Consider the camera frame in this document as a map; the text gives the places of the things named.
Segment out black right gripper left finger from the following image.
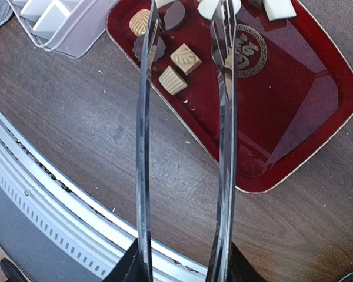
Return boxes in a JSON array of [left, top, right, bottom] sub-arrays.
[[103, 239, 149, 282]]

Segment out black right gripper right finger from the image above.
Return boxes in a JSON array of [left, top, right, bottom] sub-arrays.
[[226, 242, 266, 282]]

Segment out red chocolate tray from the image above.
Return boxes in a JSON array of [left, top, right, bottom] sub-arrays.
[[105, 0, 353, 194]]

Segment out white divided tin box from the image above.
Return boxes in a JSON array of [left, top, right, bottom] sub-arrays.
[[8, 0, 118, 59]]

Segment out metal serving tongs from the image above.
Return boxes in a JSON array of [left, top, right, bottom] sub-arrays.
[[135, 0, 239, 282]]

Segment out metal front rail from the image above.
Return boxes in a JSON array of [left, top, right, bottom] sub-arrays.
[[0, 98, 209, 282]]

